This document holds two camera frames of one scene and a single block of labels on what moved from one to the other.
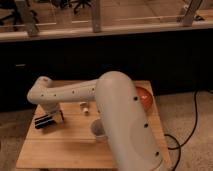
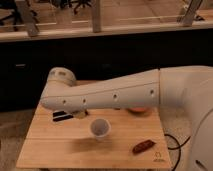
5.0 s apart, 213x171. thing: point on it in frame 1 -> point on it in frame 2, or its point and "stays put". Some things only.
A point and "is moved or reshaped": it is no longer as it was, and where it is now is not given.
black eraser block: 43,121 is moved or reshaped
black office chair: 78,3 stays put
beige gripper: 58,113 -> 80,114
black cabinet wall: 173,61 stays put
